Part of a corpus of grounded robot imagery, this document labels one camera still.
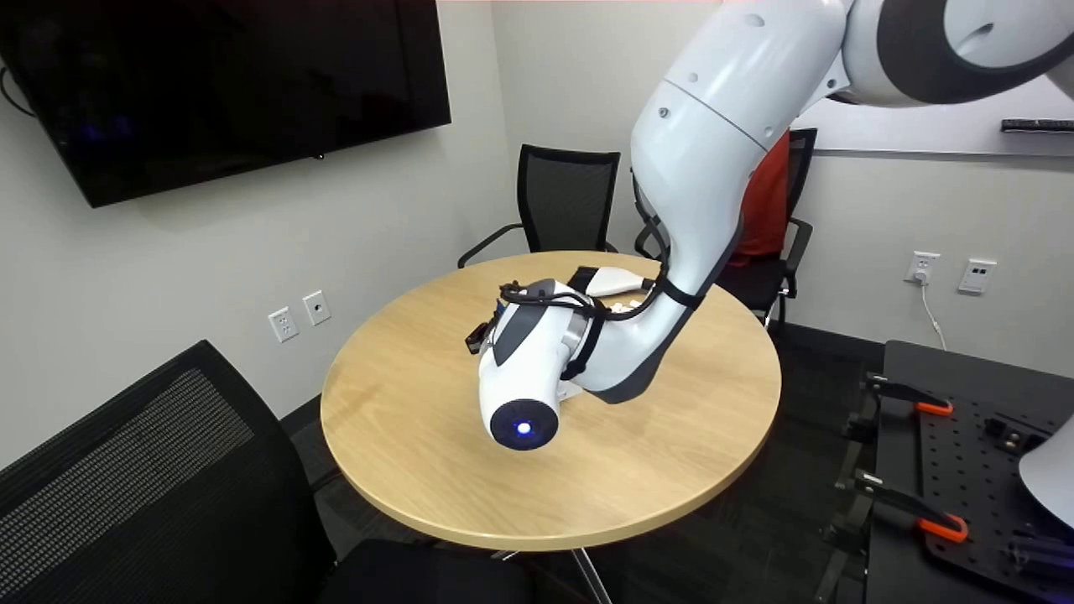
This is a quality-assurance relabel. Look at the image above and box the black perforated robot stand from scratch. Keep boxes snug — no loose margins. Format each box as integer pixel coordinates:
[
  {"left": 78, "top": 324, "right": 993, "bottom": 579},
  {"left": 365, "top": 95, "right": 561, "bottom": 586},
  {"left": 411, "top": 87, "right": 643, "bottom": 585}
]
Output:
[{"left": 814, "top": 334, "right": 1074, "bottom": 604}]

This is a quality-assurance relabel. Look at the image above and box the black office chair with jacket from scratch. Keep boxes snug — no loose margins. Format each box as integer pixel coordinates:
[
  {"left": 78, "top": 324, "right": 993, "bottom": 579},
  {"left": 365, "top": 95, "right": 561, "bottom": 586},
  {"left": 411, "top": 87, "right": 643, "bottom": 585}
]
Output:
[{"left": 631, "top": 123, "right": 819, "bottom": 328}]

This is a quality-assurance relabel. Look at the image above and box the white plug with cable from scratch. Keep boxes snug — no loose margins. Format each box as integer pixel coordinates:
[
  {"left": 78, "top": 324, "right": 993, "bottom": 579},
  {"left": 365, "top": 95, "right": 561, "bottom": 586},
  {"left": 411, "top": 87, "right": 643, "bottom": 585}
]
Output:
[{"left": 910, "top": 265, "right": 952, "bottom": 353}]

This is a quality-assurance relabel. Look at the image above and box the black bracket on stand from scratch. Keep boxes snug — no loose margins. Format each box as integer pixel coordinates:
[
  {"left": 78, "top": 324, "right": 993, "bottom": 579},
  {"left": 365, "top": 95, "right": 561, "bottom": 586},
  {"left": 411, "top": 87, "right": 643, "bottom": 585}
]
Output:
[{"left": 981, "top": 408, "right": 1053, "bottom": 455}]

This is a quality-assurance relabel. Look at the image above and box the white wall outlet plate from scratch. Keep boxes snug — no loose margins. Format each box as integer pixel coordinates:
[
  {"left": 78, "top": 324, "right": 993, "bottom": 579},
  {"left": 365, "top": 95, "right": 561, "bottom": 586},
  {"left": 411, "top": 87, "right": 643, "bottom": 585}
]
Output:
[
  {"left": 264, "top": 301, "right": 301, "bottom": 348},
  {"left": 952, "top": 256, "right": 999, "bottom": 300},
  {"left": 298, "top": 286, "right": 334, "bottom": 332},
  {"left": 903, "top": 244, "right": 946, "bottom": 290}
]

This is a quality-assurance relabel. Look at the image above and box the black orange bar clamp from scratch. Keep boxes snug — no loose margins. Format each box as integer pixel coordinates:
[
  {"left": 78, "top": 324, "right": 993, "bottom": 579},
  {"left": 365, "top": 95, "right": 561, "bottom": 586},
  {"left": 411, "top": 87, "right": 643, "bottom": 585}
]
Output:
[
  {"left": 846, "top": 466, "right": 972, "bottom": 549},
  {"left": 855, "top": 370, "right": 961, "bottom": 427}
]

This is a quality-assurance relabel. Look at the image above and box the red jacket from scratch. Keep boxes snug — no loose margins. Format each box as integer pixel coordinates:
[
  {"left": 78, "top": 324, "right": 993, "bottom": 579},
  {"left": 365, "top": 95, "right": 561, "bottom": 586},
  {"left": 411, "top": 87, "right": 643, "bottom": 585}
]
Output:
[{"left": 733, "top": 131, "right": 800, "bottom": 273}]

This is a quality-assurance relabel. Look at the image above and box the black wall television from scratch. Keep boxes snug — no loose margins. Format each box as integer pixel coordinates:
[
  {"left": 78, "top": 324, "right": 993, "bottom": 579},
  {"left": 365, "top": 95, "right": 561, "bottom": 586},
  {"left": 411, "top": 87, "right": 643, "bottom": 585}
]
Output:
[{"left": 0, "top": 0, "right": 453, "bottom": 212}]

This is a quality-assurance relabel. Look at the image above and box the chrome table leg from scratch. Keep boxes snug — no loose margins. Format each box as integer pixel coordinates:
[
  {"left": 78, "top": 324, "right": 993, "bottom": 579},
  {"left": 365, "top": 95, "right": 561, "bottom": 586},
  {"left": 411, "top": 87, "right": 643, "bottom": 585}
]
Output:
[{"left": 568, "top": 542, "right": 618, "bottom": 604}]

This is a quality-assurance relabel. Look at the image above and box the white wall whiteboard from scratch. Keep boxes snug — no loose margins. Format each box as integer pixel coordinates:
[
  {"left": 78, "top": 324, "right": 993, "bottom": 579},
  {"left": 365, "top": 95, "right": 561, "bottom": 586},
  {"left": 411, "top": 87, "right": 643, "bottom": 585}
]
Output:
[{"left": 800, "top": 42, "right": 1074, "bottom": 162}]

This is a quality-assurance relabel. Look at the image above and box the dark whiteboard tray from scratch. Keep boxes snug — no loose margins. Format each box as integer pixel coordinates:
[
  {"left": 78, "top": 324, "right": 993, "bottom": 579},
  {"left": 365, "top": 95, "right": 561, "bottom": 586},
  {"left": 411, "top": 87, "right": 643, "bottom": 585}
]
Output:
[{"left": 995, "top": 115, "right": 1074, "bottom": 136}]

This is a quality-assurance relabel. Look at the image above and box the black mesh office chair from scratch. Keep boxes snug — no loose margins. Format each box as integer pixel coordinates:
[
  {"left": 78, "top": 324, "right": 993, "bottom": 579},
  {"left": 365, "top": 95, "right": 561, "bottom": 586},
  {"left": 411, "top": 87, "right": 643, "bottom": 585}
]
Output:
[
  {"left": 0, "top": 334, "right": 532, "bottom": 604},
  {"left": 453, "top": 140, "right": 624, "bottom": 273}
]

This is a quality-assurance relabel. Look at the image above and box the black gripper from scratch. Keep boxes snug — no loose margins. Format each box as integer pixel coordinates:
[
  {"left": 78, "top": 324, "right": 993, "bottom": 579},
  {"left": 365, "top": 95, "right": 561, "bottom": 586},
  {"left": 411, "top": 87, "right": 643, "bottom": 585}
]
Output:
[{"left": 462, "top": 316, "right": 504, "bottom": 359}]

